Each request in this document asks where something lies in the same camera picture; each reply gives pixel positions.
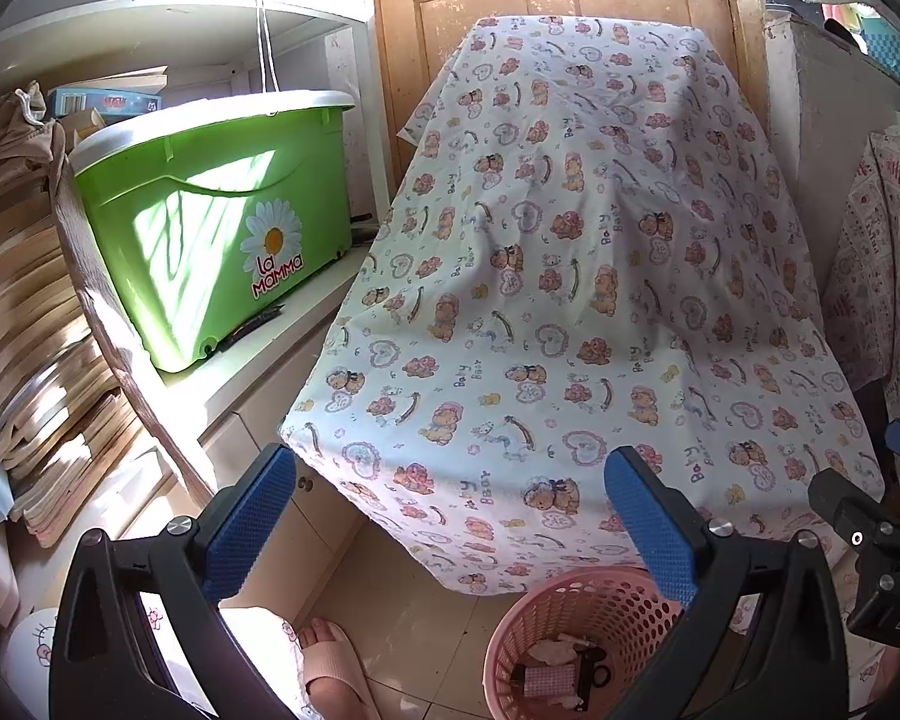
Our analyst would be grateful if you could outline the white hanging string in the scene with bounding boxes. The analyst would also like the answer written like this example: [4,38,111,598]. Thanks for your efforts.
[255,0,282,95]

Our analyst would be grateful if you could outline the black handled scissors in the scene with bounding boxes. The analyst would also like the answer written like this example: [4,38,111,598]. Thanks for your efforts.
[576,645,614,695]

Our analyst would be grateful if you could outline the green storage box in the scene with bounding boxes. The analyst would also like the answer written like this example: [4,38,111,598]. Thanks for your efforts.
[67,90,357,374]

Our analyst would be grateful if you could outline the white cartoon printed object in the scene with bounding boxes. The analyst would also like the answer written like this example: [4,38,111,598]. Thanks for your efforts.
[4,606,68,698]

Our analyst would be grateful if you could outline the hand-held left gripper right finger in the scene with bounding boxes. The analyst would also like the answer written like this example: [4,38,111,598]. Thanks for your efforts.
[604,445,848,720]

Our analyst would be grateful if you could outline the beige book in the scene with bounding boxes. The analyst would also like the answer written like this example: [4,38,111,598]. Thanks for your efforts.
[41,66,170,95]

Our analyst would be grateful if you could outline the teal towel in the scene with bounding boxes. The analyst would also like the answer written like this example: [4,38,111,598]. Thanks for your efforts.
[862,15,900,83]

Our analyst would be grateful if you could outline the beige cloth bag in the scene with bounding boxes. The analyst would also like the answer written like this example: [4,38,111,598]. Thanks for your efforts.
[0,86,68,196]

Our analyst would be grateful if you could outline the black pen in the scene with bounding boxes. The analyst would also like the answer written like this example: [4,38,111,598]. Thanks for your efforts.
[214,302,287,352]

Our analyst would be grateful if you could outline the person's foot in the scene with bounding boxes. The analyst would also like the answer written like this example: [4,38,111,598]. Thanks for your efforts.
[298,617,368,720]

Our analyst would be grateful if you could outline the pale pink pajama trousers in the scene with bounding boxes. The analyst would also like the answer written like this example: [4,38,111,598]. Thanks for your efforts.
[221,604,305,720]

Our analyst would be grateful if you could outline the stack of books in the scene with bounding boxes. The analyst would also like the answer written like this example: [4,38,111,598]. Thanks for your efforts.
[0,172,147,548]

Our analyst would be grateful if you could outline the blue flat box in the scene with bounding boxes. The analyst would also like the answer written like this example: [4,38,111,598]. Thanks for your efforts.
[45,85,162,117]

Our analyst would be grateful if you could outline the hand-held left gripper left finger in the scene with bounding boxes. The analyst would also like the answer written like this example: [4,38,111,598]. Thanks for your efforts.
[49,442,299,720]

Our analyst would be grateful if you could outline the red printed cloth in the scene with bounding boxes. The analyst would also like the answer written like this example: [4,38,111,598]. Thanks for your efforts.
[821,127,900,511]

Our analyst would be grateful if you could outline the white tall cabinet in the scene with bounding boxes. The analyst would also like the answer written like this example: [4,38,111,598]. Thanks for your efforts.
[761,11,900,316]

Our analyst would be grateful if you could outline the pink plastic basket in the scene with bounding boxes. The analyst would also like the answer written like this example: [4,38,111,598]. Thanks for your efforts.
[484,566,728,720]

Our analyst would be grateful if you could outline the white shelf unit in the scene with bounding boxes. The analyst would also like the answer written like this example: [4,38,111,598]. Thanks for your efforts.
[0,0,391,241]

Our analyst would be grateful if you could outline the bear printed cloth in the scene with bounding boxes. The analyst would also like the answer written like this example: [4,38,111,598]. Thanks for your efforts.
[277,13,886,601]

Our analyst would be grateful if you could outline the white tissue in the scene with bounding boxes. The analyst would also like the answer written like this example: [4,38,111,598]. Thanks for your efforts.
[532,634,597,665]

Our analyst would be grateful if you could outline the foot in pink slipper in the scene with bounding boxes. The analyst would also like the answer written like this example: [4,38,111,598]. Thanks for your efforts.
[296,622,380,720]

